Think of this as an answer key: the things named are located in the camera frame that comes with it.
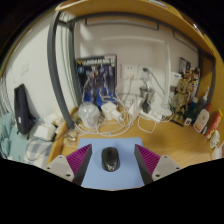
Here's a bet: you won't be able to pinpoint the blue robot model kit box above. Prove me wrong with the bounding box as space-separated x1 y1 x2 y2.
75 54 118 109

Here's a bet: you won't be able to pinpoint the wooden shelf unit with items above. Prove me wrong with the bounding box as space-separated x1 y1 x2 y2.
54 0 218 56

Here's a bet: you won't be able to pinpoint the light blue mouse pad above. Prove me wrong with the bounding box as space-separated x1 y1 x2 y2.
77 136 146 191

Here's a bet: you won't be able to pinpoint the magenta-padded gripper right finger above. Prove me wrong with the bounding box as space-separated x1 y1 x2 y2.
134 143 183 185

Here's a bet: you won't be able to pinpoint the white bottle with red cap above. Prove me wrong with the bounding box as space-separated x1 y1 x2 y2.
193 103 212 134

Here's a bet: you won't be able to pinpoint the white wall socket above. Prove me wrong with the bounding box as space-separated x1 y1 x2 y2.
120 63 139 81
138 64 153 81

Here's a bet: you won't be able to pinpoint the white mug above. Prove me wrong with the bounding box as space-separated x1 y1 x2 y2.
209 129 222 150

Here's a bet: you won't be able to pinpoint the green plaid bedding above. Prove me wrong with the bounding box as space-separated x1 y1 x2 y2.
0 113 51 168

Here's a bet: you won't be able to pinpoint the tangled white cables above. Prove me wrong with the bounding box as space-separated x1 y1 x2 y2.
73 96 158 138

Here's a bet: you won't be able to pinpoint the white desk lamp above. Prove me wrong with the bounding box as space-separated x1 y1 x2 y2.
99 35 174 116

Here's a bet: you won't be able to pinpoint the white power strip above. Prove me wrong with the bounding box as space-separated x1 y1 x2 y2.
138 109 165 123

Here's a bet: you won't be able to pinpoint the colourful box behind figure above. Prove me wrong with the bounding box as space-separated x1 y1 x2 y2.
178 57 201 88

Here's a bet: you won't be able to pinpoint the grey metal desk frame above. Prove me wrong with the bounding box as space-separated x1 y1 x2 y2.
46 11 218 130

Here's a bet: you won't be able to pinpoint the clear plastic dome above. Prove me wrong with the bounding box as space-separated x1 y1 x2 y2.
77 102 101 128

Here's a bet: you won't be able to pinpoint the dark spray bottle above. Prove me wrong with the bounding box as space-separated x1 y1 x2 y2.
196 86 211 115

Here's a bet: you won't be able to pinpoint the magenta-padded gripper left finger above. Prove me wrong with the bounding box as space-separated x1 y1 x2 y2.
43 143 93 186

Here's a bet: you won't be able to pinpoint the silver metal cup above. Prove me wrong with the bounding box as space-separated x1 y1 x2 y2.
141 85 156 102

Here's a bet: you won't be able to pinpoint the white charger block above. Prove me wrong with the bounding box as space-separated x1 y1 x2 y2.
101 101 123 122

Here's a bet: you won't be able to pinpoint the red and yellow snack can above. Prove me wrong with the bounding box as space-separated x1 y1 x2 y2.
204 108 224 141

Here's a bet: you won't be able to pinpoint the clear plastic container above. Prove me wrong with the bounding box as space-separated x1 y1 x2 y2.
213 143 224 161

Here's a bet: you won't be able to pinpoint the black computer mouse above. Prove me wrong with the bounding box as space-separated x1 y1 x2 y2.
101 146 120 173

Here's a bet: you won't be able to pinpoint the white tissue box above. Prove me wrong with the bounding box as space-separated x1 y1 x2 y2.
33 123 56 141

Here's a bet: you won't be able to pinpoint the brown tree creature figure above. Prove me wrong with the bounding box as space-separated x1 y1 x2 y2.
171 78 198 125

